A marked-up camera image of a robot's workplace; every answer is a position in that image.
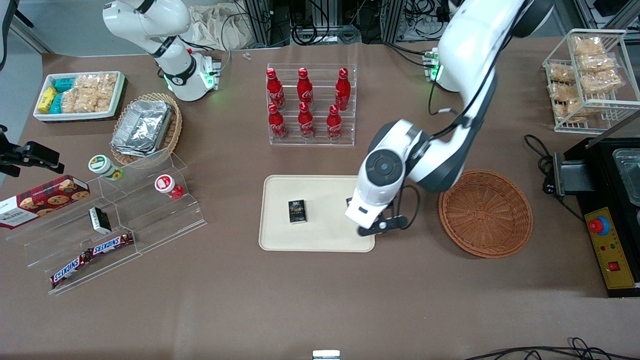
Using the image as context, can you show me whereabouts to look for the black appliance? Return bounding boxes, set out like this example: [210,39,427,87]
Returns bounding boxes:
[543,136,640,299]

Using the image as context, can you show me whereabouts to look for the snickers bar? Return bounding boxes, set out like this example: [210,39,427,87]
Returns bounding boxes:
[90,232,135,257]
[50,250,94,290]

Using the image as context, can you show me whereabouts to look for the red cola bottle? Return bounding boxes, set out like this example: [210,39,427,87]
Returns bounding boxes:
[297,102,316,140]
[334,67,352,112]
[267,103,289,141]
[266,68,286,111]
[326,104,344,143]
[296,67,315,109]

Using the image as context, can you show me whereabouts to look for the silver foil containers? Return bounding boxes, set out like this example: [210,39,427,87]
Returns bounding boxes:
[110,99,174,159]

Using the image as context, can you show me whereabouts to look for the small black white box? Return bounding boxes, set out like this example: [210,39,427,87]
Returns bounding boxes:
[89,206,113,235]

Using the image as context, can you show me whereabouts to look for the black floor cable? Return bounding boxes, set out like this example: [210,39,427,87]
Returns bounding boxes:
[464,337,640,360]

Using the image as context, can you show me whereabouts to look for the beige crumpled cloth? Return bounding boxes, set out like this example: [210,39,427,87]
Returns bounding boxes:
[187,4,254,51]

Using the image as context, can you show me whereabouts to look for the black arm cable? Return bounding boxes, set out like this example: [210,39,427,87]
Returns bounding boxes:
[397,0,532,232]

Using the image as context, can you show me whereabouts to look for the black appliance power cable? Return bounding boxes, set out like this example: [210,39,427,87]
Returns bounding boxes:
[523,133,587,222]

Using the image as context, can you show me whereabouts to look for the red cookie box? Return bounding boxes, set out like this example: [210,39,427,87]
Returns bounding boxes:
[0,174,91,230]

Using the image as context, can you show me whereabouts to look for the clear rice cracker bag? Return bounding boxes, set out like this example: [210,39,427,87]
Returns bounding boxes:
[86,73,119,113]
[60,75,98,114]

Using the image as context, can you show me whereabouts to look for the beige plastic tray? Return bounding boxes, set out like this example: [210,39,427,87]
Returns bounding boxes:
[258,174,376,253]

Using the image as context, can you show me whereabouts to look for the round brown wicker basket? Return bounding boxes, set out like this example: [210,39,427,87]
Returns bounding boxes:
[438,170,534,259]

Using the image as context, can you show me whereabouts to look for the white rectangular bin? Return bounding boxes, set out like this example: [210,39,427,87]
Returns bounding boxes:
[32,71,127,124]

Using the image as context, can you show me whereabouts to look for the aluminium frame post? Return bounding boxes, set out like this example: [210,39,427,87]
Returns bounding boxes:
[244,0,274,49]
[381,0,406,44]

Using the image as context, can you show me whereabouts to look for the clear acrylic stepped shelf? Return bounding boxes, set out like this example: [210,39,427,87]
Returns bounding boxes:
[5,147,208,296]

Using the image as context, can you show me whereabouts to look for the black mounted device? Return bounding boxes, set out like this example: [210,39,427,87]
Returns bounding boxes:
[0,125,66,179]

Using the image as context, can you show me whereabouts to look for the red lid white cup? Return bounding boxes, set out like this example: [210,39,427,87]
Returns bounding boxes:
[154,174,185,201]

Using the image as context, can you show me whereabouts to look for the black base cables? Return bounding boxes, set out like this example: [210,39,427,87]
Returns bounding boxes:
[383,41,431,69]

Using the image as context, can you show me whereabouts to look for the clear bagged fried snack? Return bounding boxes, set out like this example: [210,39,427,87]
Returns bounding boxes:
[580,70,624,95]
[576,52,617,74]
[547,64,576,85]
[571,36,606,57]
[565,97,599,124]
[548,82,576,103]

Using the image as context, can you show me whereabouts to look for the oval tan wicker basket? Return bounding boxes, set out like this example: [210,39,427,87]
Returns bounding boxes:
[109,92,184,166]

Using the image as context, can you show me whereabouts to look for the small black printed box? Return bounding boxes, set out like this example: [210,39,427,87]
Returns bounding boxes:
[288,199,307,225]

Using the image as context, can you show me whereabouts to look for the green lid white cup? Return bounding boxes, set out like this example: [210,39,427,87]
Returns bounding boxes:
[88,154,125,182]

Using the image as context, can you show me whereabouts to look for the white wire basket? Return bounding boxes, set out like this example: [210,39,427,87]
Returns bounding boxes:
[542,28,640,135]

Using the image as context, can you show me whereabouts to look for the coiled black cables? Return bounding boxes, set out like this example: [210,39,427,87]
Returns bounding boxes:
[290,0,362,47]

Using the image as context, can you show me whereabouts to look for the yellow snack pack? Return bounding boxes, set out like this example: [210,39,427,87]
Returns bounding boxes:
[37,86,59,114]

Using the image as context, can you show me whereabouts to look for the clear acrylic bottle rack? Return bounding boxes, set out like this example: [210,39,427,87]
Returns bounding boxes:
[266,63,358,147]

